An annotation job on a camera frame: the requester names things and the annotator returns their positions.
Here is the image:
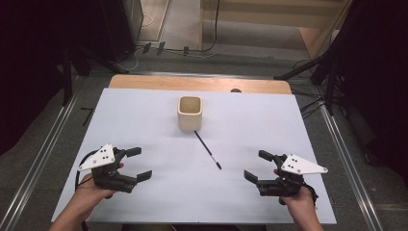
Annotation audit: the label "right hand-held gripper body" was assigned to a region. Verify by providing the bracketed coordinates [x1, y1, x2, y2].
[256, 153, 329, 197]

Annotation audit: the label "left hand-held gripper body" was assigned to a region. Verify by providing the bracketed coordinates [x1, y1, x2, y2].
[78, 142, 139, 194]

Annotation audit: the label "black pen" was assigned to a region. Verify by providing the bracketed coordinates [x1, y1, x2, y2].
[193, 130, 223, 170]

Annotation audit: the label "person's right hand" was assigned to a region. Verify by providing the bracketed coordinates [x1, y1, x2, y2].
[272, 168, 318, 210]

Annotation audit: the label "person's left hand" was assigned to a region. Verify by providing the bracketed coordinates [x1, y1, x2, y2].
[74, 162, 125, 206]

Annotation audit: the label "white table mat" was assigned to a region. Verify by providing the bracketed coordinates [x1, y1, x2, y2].
[51, 88, 338, 225]

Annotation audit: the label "cream square pen holder cup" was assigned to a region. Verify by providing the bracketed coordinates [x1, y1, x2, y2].
[176, 95, 204, 132]

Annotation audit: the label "wooden table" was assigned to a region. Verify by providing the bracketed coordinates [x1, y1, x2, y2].
[108, 74, 293, 95]

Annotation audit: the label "black metal stand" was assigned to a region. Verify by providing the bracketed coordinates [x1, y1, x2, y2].
[61, 44, 129, 107]

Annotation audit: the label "black tripod stand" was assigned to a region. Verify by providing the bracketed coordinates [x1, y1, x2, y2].
[273, 47, 344, 116]

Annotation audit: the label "dark curtain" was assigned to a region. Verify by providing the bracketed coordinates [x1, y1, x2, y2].
[0, 0, 107, 157]
[330, 0, 408, 177]

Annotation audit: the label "black cabinet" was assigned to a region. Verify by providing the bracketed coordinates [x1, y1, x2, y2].
[100, 0, 144, 63]

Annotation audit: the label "light wooden furniture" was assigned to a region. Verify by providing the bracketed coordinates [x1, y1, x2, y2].
[200, 0, 354, 60]

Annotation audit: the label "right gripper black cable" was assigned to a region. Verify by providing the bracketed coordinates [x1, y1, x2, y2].
[301, 182, 319, 206]

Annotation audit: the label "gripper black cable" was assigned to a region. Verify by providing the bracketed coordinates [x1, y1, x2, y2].
[301, 182, 319, 206]
[74, 149, 99, 191]

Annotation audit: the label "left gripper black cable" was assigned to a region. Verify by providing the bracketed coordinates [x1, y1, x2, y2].
[74, 149, 99, 191]

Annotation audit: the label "metal floor rail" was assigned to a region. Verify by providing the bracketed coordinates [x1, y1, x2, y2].
[0, 90, 81, 231]
[316, 92, 384, 231]

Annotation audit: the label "black floor cables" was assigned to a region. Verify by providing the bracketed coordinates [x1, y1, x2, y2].
[290, 59, 328, 120]

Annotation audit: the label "white floor cable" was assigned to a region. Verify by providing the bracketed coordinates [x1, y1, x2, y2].
[119, 13, 155, 72]

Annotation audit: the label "black hanging cable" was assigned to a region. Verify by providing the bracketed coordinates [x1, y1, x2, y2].
[202, 0, 222, 53]

